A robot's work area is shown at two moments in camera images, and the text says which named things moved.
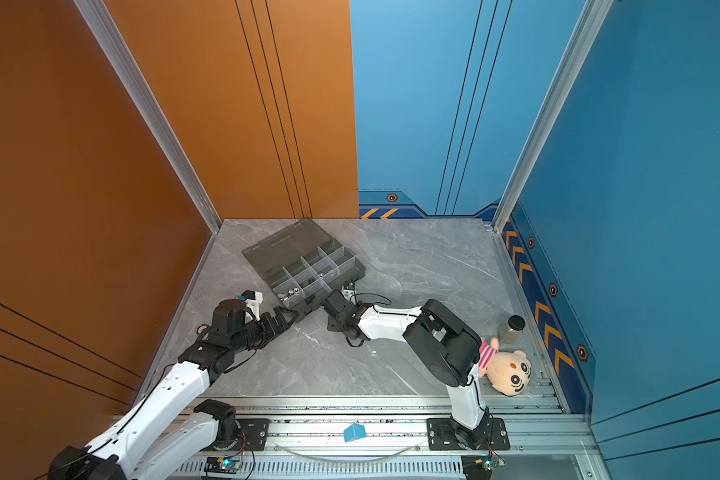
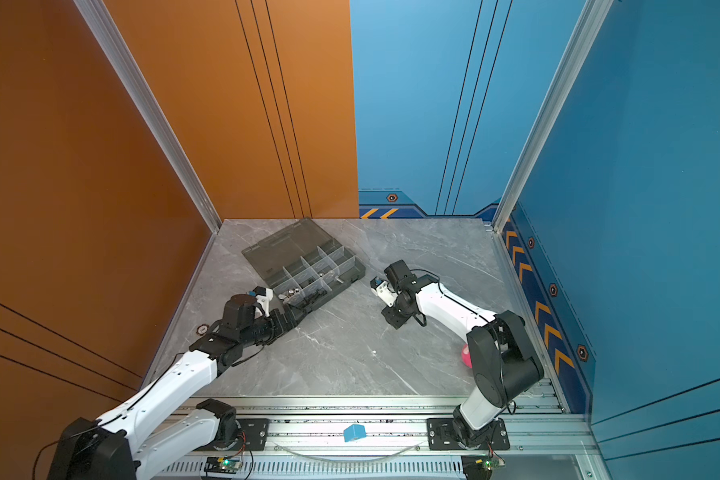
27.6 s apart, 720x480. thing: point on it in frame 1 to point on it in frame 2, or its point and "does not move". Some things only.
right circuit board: x=479 y=467 does not move
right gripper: x=331 y=323 to x=392 y=319
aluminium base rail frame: x=386 y=439 does not move
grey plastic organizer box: x=303 y=263 does not move
